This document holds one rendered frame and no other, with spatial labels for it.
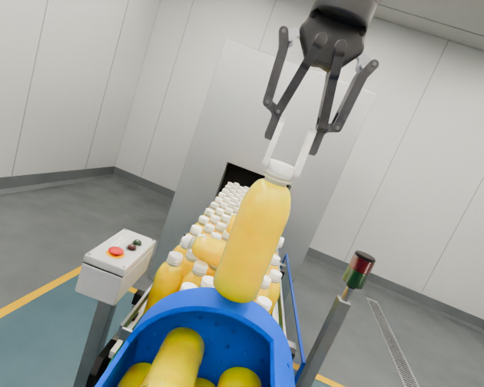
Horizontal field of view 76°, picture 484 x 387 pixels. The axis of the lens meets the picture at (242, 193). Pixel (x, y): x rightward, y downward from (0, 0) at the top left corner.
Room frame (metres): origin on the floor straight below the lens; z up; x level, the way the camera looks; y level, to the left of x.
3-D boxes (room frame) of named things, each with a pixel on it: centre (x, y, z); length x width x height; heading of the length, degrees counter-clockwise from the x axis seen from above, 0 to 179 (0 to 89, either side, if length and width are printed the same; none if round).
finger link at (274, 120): (0.43, 0.00, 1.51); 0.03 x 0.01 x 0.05; 90
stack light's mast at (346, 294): (0.90, -0.42, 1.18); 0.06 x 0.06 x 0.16
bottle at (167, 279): (0.77, 0.11, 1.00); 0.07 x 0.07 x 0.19
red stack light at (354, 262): (0.90, -0.42, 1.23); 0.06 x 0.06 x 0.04
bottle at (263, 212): (0.43, -0.04, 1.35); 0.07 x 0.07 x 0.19
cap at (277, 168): (0.43, -0.04, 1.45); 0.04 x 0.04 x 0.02
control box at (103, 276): (0.73, 0.24, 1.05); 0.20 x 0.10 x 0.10; 179
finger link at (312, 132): (0.43, -0.06, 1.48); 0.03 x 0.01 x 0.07; 0
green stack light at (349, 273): (0.90, -0.42, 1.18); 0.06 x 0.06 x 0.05
